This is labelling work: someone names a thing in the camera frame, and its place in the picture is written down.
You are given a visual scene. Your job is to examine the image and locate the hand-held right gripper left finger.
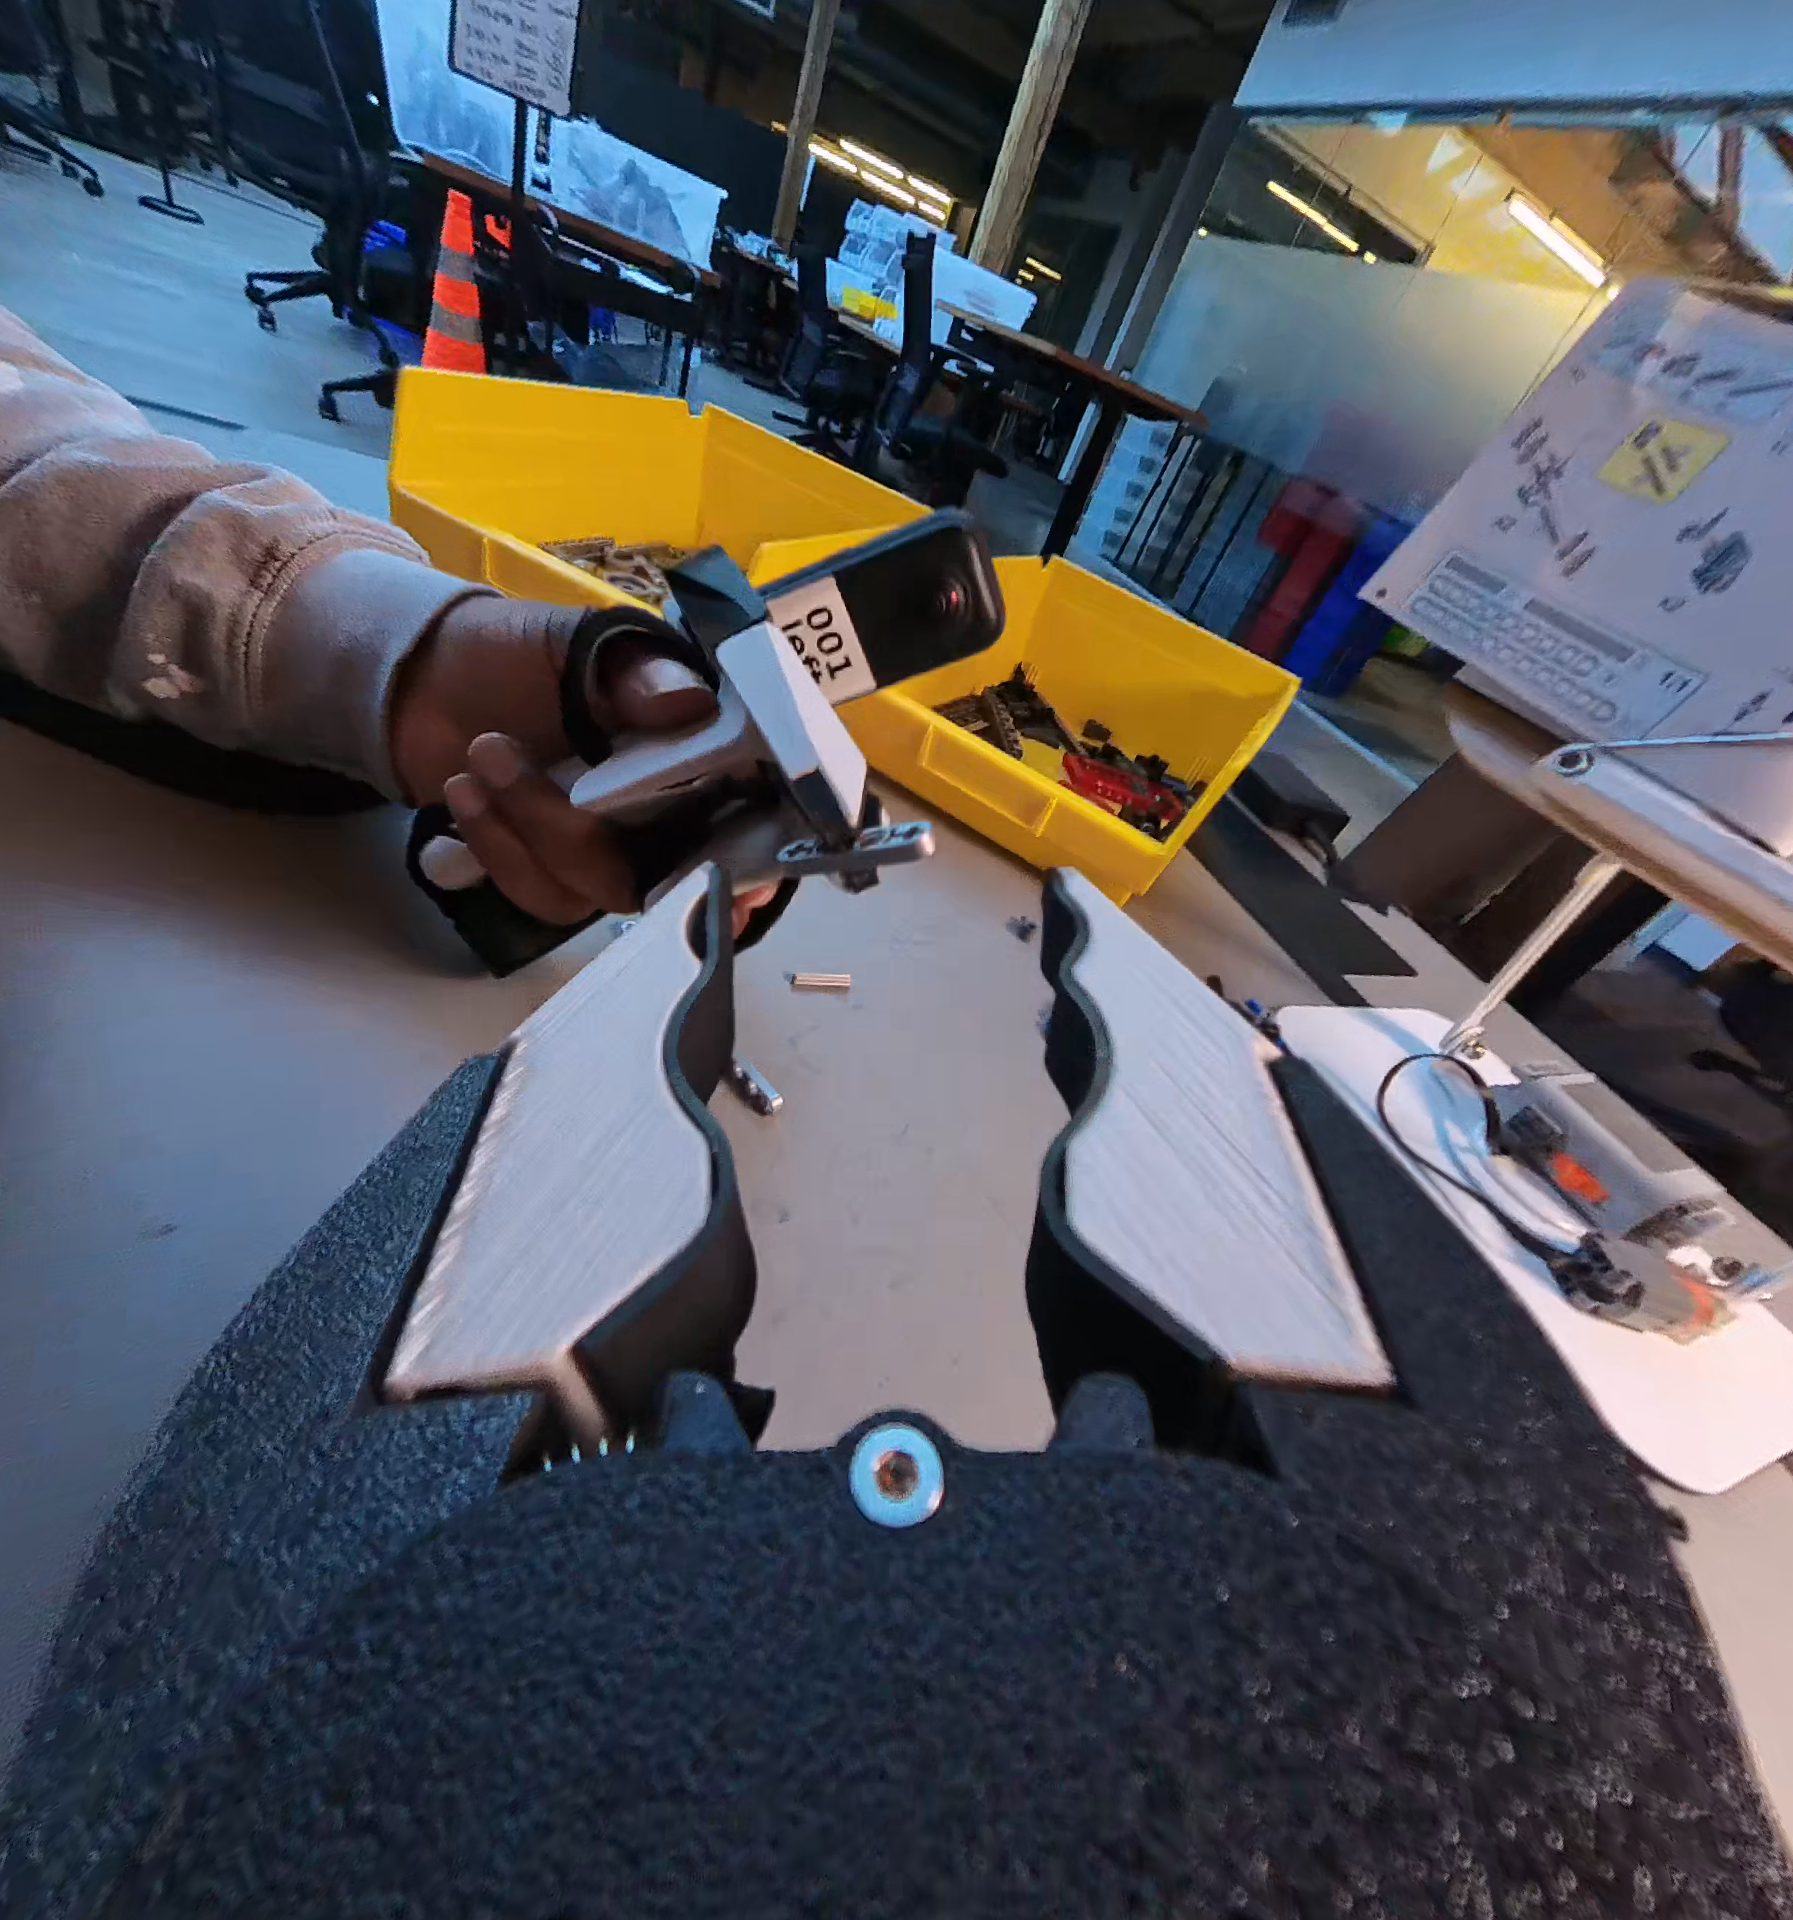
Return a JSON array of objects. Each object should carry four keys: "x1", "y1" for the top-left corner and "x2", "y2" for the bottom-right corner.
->
[{"x1": 383, "y1": 864, "x2": 760, "y2": 1430}]

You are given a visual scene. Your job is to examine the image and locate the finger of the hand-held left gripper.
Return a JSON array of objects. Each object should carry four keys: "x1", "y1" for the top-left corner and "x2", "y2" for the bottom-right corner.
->
[
  {"x1": 638, "y1": 810, "x2": 870, "y2": 921},
  {"x1": 718, "y1": 621, "x2": 876, "y2": 846}
]

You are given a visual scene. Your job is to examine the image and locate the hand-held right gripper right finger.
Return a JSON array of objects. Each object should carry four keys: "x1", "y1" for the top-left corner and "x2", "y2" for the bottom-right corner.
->
[{"x1": 1027, "y1": 864, "x2": 1397, "y2": 1401}]

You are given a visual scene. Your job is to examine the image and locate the person's left forearm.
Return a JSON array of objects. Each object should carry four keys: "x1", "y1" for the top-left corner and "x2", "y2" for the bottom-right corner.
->
[{"x1": 0, "y1": 202, "x2": 516, "y2": 812}]

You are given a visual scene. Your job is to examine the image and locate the grey desk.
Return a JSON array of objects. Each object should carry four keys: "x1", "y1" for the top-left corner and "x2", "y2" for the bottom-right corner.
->
[{"x1": 0, "y1": 719, "x2": 1793, "y2": 1894}]

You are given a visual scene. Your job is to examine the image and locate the person's left hand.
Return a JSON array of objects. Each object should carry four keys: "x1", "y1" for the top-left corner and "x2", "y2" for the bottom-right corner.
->
[{"x1": 390, "y1": 597, "x2": 795, "y2": 943}]

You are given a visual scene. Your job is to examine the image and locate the yellow plastic bin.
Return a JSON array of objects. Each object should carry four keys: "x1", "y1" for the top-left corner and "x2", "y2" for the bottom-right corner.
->
[
  {"x1": 747, "y1": 526, "x2": 1303, "y2": 911},
  {"x1": 388, "y1": 363, "x2": 940, "y2": 619}
]

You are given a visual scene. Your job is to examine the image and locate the black office chair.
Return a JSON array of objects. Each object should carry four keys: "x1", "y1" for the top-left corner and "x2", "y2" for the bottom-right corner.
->
[
  {"x1": 778, "y1": 229, "x2": 1010, "y2": 506},
  {"x1": 241, "y1": 61, "x2": 405, "y2": 426}
]

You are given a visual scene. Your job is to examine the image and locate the pile of black red beams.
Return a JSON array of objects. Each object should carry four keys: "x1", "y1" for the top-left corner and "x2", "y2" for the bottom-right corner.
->
[{"x1": 931, "y1": 665, "x2": 1216, "y2": 846}]

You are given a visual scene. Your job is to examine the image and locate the pile of dark toy parts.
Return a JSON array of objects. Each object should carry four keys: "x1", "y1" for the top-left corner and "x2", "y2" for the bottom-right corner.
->
[{"x1": 540, "y1": 534, "x2": 693, "y2": 605}]

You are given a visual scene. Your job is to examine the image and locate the wooden standing table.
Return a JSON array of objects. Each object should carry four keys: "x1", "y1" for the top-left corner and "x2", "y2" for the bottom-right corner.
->
[{"x1": 934, "y1": 298, "x2": 1210, "y2": 562}]

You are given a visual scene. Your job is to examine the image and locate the stack of red blue crates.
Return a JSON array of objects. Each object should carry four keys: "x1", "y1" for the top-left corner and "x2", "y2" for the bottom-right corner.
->
[{"x1": 1254, "y1": 477, "x2": 1423, "y2": 698}]

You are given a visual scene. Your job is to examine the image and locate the grey toy battery box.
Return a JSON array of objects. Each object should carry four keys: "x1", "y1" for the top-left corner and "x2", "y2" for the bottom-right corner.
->
[{"x1": 1489, "y1": 1069, "x2": 1740, "y2": 1247}]

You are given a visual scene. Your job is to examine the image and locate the grey toy motor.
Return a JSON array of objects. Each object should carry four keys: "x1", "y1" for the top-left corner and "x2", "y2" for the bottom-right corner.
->
[{"x1": 1553, "y1": 1230, "x2": 1735, "y2": 1341}]

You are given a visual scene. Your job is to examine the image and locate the white book stand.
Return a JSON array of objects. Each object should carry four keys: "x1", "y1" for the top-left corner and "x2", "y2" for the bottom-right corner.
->
[{"x1": 1276, "y1": 661, "x2": 1793, "y2": 1499}]

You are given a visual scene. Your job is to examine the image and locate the white landscape print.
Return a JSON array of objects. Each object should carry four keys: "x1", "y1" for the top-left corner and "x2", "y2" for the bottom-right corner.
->
[{"x1": 542, "y1": 113, "x2": 730, "y2": 275}]

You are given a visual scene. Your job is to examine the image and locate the orange traffic cone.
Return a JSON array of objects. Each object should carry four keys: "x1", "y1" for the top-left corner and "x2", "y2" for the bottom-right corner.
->
[{"x1": 421, "y1": 187, "x2": 493, "y2": 377}]

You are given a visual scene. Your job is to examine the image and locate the white notice board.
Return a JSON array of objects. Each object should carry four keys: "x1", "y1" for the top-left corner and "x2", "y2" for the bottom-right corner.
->
[{"x1": 450, "y1": 0, "x2": 586, "y2": 116}]

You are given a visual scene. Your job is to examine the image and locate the instruction booklet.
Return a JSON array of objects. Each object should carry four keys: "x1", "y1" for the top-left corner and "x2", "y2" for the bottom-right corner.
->
[{"x1": 1359, "y1": 277, "x2": 1793, "y2": 860}]

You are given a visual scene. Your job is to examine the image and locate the black motor cable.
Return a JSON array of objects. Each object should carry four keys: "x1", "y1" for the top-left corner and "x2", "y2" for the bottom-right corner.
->
[{"x1": 1374, "y1": 1050, "x2": 1605, "y2": 1270}]

